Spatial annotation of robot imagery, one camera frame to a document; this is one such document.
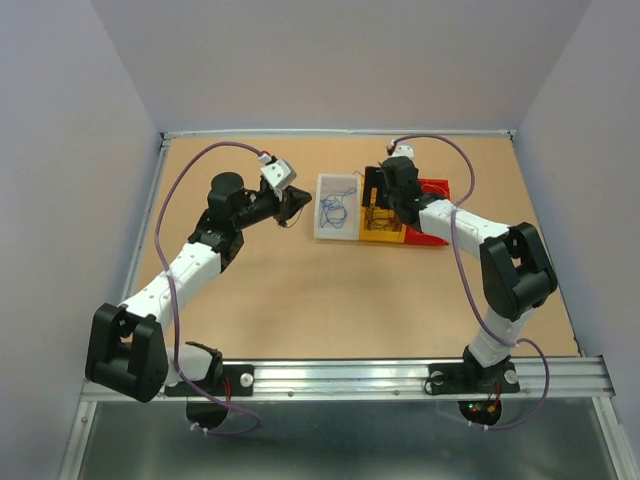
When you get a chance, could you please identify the dark wires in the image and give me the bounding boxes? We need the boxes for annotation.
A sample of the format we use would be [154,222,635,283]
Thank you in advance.
[363,207,404,234]

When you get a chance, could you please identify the yellow plastic bin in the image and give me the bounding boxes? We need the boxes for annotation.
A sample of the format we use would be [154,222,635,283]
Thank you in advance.
[359,206,406,244]

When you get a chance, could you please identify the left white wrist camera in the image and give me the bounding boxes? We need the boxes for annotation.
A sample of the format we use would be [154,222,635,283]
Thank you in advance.
[259,151,297,193]

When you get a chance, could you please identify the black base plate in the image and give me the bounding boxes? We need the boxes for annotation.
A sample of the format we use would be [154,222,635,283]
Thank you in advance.
[194,363,255,399]
[425,359,520,396]

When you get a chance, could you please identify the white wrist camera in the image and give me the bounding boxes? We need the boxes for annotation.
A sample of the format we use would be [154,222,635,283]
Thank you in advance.
[259,151,297,193]
[387,141,415,161]

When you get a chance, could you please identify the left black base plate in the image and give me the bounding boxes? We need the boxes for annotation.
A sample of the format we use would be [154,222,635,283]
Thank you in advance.
[194,363,255,399]

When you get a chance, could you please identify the aluminium front rail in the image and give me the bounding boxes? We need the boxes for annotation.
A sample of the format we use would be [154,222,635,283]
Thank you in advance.
[79,355,615,402]

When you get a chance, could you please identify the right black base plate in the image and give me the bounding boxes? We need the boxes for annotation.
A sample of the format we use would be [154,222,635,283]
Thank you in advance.
[425,359,520,396]

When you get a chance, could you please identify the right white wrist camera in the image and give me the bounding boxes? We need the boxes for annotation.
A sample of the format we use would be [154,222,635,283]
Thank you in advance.
[387,141,415,161]

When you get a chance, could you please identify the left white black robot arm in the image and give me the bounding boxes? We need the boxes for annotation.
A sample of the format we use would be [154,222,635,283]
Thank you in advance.
[85,172,312,403]

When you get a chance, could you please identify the white plastic bin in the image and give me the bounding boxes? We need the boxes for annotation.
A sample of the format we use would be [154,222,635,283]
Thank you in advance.
[314,173,361,241]

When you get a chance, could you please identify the red plastic bin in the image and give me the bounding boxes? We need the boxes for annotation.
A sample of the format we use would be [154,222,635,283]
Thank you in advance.
[404,178,450,247]

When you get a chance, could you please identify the blue wire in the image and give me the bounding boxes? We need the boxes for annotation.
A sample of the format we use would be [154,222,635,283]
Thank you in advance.
[318,187,357,231]

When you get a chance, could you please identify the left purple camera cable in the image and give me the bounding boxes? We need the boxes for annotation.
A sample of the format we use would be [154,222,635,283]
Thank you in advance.
[154,141,261,436]

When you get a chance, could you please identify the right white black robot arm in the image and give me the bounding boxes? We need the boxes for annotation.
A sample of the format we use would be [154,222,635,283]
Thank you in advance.
[362,156,558,393]

